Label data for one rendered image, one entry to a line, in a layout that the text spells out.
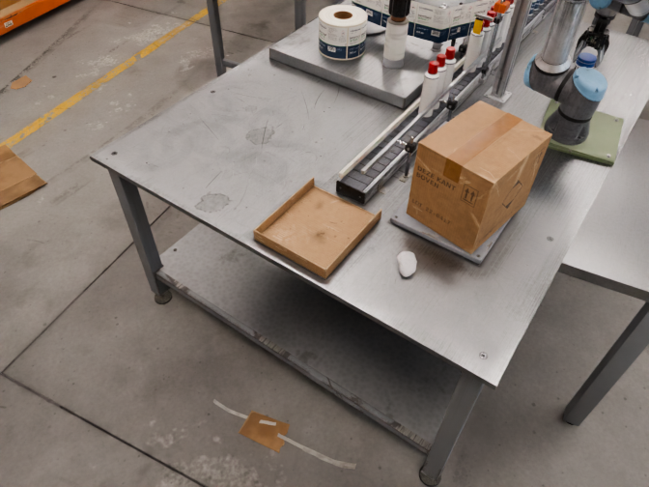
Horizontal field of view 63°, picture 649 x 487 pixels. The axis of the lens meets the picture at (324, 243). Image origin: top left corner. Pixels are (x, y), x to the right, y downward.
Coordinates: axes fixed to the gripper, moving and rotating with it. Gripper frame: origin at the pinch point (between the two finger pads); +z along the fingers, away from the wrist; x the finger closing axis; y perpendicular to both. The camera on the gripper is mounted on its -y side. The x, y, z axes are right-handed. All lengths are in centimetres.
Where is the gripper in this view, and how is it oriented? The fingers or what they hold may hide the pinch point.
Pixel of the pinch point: (585, 61)
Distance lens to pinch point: 243.6
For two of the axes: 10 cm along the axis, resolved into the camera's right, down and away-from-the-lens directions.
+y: -4.4, 6.5, -6.2
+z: -0.2, 6.8, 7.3
